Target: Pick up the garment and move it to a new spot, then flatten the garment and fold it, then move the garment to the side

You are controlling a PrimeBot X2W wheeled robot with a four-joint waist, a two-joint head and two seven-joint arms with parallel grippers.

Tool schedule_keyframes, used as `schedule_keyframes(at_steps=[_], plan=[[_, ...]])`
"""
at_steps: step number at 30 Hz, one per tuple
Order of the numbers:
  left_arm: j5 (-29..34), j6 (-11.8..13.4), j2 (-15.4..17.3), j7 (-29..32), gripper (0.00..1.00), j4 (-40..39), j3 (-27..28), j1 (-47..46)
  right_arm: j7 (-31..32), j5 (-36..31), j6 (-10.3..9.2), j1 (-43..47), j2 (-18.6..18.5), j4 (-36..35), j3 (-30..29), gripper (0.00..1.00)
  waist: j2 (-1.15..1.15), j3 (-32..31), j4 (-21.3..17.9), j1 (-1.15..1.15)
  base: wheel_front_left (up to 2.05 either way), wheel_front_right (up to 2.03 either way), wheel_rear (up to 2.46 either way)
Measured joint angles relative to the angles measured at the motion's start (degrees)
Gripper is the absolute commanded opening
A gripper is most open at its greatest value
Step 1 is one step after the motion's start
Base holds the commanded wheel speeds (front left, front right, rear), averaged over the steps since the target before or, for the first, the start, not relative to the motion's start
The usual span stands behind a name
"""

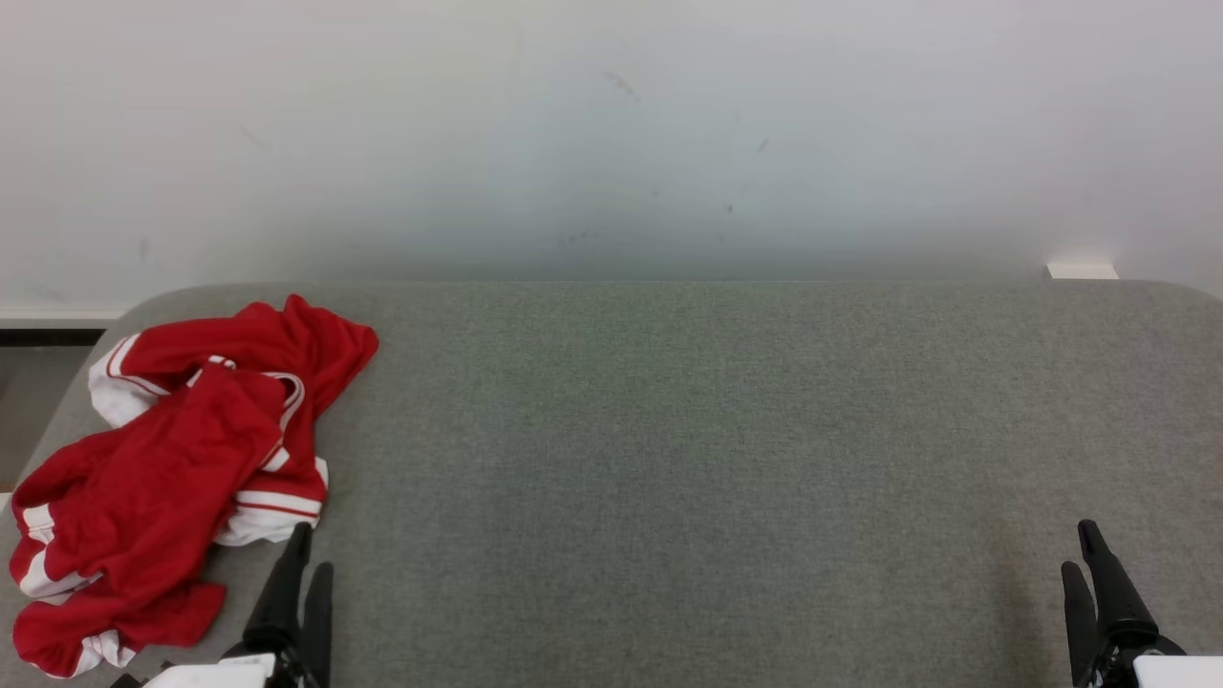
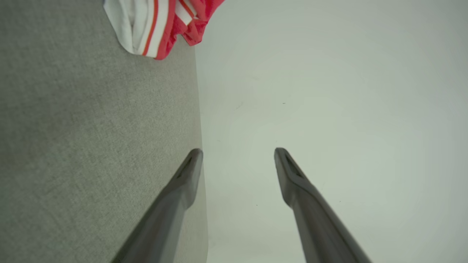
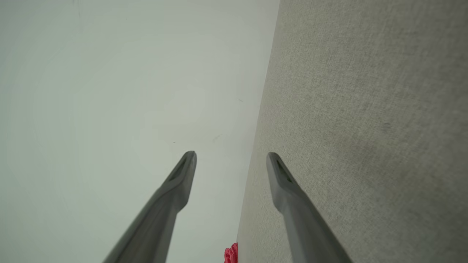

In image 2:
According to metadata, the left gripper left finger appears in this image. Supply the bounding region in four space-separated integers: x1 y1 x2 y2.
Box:
112 148 204 263

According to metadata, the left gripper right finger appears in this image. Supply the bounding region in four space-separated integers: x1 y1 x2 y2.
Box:
274 147 372 263

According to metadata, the red and white jersey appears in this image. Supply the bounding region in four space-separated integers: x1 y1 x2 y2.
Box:
103 0 225 60

